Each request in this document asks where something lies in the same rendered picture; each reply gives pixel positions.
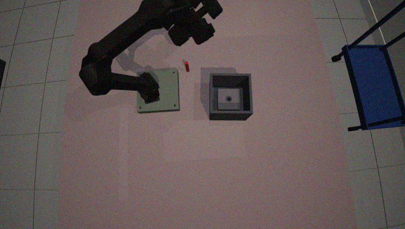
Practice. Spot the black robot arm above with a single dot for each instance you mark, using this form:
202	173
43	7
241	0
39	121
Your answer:
96	71

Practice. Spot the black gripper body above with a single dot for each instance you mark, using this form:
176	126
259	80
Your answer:
212	7

